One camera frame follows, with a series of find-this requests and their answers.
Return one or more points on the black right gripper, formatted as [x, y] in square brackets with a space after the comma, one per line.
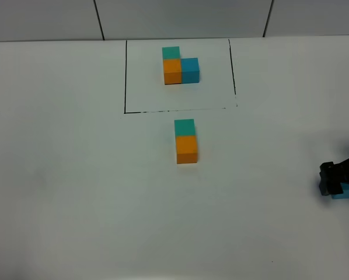
[331, 177]

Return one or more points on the template blue cube block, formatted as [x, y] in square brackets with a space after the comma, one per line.
[190, 70]

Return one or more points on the template orange cube block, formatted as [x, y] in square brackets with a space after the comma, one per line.
[172, 71]

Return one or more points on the template green cube block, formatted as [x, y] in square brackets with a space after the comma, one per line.
[170, 53]

